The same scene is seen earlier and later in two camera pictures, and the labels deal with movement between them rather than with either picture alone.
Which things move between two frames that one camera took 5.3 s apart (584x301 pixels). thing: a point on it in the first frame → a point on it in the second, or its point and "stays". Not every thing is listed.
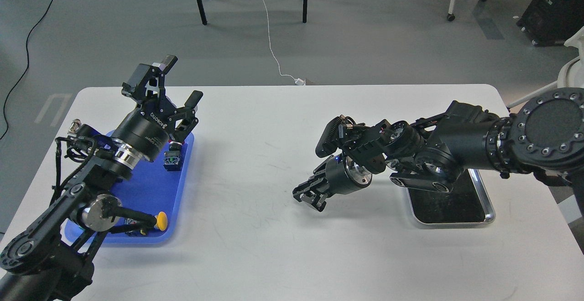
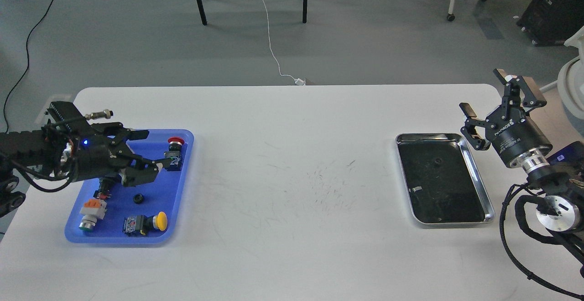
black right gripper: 342,177 → 511,133
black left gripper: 147,130 → 93,157
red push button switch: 171,160 stays
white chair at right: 571,75 stays
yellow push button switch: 144,222 stays
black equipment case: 556,10 stays
